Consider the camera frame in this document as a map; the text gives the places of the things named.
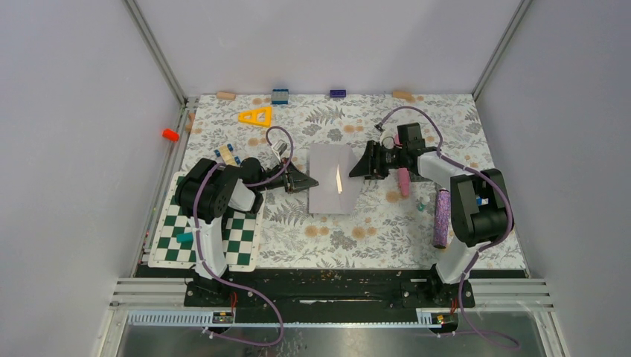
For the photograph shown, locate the blue building brick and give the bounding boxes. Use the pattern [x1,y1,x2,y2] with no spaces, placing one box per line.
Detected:
[270,89,289,105]

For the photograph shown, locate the teal small block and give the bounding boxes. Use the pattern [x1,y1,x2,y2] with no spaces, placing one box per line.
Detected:
[176,232,194,244]

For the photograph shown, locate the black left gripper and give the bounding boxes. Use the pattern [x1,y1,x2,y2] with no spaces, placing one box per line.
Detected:
[255,157,318,194]

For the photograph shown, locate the orange plastic cap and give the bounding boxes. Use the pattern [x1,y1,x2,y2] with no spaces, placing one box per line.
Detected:
[161,129,180,142]

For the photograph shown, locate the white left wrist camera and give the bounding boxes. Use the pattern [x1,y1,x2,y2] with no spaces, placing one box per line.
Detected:
[272,140,288,161]

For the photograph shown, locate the wooden cylinder block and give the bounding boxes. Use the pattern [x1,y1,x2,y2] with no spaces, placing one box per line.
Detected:
[391,91,416,103]
[216,91,237,101]

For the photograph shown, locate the yellow triangle toy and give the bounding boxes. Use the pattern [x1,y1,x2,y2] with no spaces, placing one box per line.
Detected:
[238,106,272,128]

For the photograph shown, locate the right wooden cylinder block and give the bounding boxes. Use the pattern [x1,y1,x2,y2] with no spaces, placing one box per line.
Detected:
[391,91,416,103]

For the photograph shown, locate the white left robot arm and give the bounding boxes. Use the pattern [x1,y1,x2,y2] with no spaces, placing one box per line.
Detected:
[174,158,319,306]

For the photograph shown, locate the pink toy microphone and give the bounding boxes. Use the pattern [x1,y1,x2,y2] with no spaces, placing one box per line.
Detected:
[397,168,411,198]

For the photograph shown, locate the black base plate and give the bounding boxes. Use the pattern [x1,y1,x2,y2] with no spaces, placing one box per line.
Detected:
[184,269,475,321]

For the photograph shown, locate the dark green building baseplate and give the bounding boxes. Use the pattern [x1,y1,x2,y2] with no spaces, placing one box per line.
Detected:
[409,170,432,182]

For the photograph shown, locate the grey paper envelope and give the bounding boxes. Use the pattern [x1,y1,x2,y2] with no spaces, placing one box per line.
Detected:
[308,144,364,215]

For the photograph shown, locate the floral patterned table mat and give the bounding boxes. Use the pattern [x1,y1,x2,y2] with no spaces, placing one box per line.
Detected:
[179,94,528,271]

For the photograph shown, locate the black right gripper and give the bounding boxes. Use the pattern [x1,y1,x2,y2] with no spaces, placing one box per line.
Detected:
[348,140,407,181]

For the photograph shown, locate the white slotted cable duct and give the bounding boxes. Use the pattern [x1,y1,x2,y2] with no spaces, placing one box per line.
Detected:
[126,309,446,329]

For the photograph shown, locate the dark purple building brick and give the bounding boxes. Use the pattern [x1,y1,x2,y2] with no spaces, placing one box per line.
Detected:
[329,89,347,98]

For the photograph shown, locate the left wooden cylinder block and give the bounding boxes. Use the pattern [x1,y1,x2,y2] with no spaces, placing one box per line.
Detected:
[216,91,237,101]

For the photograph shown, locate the wooden toy car blue wheels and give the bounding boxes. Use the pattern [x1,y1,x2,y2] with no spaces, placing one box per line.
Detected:
[214,144,241,167]

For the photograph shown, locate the green white chessboard mat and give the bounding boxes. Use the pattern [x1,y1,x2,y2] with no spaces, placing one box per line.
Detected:
[147,172,262,272]

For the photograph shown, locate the tan lined letter paper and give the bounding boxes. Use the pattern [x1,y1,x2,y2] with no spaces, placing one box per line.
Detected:
[336,166,343,194]

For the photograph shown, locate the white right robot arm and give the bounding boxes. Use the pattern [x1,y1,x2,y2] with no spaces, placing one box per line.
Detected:
[349,123,514,306]

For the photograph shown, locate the purple glitter microphone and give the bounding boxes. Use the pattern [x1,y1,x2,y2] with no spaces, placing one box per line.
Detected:
[432,188,450,249]

